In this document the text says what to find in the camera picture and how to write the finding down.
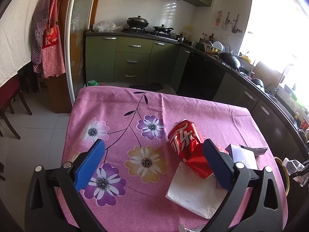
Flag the steel kitchen faucet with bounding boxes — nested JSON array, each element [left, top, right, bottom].
[[274, 64, 295, 96]]

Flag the small grey cardboard box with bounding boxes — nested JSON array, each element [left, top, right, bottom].
[[224, 144, 268, 171]]

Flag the black frying pan with lid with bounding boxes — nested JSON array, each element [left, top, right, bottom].
[[153, 24, 174, 33]]

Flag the black wok with lid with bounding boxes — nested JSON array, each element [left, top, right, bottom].
[[127, 15, 149, 29]]

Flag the green kitchen base cabinet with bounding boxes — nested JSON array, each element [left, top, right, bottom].
[[86, 35, 180, 85]]

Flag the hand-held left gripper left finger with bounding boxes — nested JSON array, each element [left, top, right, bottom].
[[24, 139, 107, 232]]

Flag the black built-in appliance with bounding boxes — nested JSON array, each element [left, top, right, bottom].
[[177, 53, 226, 99]]

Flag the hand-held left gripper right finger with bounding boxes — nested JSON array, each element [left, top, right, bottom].
[[202, 139, 285, 232]]

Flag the large black wok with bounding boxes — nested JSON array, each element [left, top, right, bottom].
[[218, 52, 241, 68]]

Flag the yellow rimmed bin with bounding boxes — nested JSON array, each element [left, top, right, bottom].
[[274, 157, 290, 197]]

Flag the purple checked apron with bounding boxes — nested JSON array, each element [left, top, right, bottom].
[[31, 0, 52, 73]]

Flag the white plastic bag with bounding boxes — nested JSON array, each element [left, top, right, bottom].
[[93, 20, 116, 32]]

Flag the row of condiment bottles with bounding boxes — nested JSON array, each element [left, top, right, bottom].
[[199, 32, 214, 43]]

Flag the sliding glass door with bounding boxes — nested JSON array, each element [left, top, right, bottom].
[[66, 0, 102, 107]]

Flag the red cushioned wooden chair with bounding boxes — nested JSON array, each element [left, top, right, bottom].
[[0, 76, 33, 139]]

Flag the dented red soda can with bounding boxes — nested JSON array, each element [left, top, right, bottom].
[[168, 119, 228, 180]]

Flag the pink floral tablecloth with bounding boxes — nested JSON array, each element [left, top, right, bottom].
[[55, 86, 289, 232]]

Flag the white paper napkin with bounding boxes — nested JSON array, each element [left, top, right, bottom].
[[165, 161, 230, 220]]

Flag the white table cover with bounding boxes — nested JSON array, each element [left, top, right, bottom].
[[0, 0, 52, 87]]

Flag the red checked apron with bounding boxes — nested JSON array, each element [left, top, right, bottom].
[[41, 0, 66, 78]]

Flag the stack of white plates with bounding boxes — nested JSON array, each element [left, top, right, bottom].
[[212, 41, 232, 52]]

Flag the clear plastic bottle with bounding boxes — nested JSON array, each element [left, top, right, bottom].
[[281, 158, 309, 188]]

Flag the hanging kitchen utensils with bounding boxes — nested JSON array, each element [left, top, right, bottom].
[[223, 12, 240, 33]]

